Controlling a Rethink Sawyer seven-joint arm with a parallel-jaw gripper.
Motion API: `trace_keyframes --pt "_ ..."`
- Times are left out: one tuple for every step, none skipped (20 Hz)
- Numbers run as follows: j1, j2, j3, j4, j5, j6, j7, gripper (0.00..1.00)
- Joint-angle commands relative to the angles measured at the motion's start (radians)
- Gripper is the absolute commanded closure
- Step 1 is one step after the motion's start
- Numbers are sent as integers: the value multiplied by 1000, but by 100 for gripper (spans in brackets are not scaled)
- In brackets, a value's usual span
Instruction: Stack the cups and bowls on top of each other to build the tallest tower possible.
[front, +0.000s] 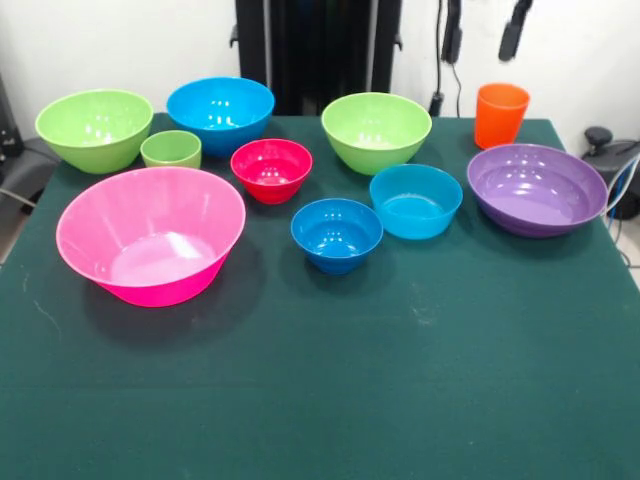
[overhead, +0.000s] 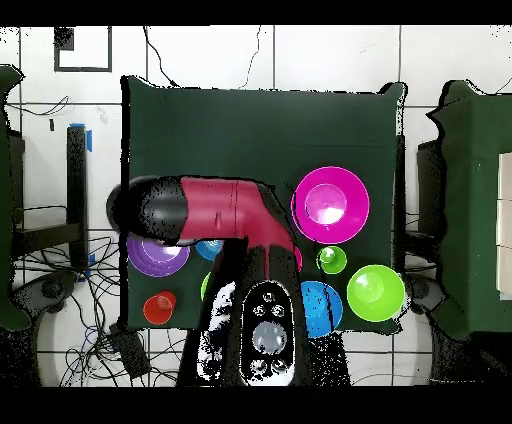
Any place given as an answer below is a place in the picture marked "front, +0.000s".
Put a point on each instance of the purple shallow bowl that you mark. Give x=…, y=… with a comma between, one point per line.
x=537, y=195

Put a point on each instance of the blue large bowl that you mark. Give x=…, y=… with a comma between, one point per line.
x=220, y=115

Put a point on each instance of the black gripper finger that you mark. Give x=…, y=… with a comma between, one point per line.
x=452, y=35
x=512, y=35

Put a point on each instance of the black stand base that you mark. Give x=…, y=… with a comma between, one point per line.
x=25, y=165
x=607, y=165

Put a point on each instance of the lime green large bowl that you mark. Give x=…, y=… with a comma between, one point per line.
x=95, y=130
x=375, y=130

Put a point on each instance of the orange cup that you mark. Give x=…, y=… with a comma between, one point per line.
x=500, y=117

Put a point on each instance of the pink large bowl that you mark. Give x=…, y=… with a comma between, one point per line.
x=150, y=235

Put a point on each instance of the turquoise bowl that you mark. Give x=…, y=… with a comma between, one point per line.
x=415, y=205

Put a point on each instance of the dark blue small bowl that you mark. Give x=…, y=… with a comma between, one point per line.
x=336, y=235

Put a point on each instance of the dark green table cloth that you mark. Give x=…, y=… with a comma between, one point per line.
x=320, y=375

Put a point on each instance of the lime green small cup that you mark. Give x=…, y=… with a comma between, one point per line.
x=170, y=150

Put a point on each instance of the red small bowl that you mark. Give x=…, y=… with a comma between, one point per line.
x=271, y=170

